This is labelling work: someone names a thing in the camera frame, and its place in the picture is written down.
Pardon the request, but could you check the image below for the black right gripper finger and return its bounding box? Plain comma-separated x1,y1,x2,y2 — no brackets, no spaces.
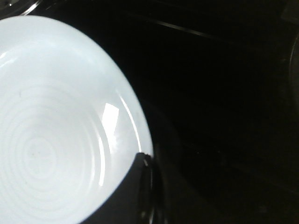
87,153,164,224

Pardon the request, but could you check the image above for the light blue plate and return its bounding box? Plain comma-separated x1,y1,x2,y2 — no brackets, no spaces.
0,15,154,224

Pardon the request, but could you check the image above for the black glass stove top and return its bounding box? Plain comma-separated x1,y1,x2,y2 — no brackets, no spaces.
0,0,299,224

